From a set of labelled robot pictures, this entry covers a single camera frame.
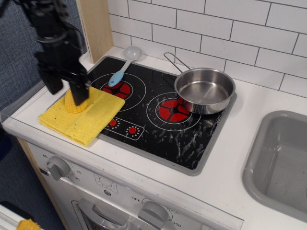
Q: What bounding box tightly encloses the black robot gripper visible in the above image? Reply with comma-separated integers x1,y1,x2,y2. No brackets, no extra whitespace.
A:
35,30,89,106

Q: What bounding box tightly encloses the yellow toy corn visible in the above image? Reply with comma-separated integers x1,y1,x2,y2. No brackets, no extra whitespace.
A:
64,89,88,114

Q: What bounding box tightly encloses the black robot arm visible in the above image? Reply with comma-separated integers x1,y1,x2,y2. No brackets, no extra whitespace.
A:
16,0,89,105

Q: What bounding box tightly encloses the yellow folded cloth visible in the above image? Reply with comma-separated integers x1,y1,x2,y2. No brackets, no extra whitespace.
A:
39,87,125,146

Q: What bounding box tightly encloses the grey left oven knob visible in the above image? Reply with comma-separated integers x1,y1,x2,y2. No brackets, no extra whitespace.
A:
47,156,71,181

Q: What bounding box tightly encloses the grey oven knob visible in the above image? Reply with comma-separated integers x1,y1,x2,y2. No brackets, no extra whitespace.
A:
138,201,169,230
47,156,71,181

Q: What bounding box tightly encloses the black toy stovetop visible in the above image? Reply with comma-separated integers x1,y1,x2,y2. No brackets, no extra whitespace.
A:
88,56,231,176

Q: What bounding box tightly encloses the white toy oven front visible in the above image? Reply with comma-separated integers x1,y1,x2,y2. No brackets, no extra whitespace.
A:
29,144,243,230

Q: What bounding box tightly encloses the yellow object bottom left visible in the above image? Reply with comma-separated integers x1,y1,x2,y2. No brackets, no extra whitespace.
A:
16,219,41,230

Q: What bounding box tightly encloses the grey right oven knob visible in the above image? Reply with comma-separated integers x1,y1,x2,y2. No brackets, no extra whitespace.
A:
138,201,169,230

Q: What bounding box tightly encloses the grey sink basin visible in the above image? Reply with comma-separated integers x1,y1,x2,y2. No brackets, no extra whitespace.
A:
242,111,307,222

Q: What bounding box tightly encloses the white ladle blue handle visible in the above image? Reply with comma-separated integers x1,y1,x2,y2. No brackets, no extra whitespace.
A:
108,46,142,87

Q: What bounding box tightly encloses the wooden side post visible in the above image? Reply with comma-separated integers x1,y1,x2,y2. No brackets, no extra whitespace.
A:
76,0,114,64

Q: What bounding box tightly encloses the steel pot with handle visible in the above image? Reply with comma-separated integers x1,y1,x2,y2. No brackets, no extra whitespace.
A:
164,52,236,115

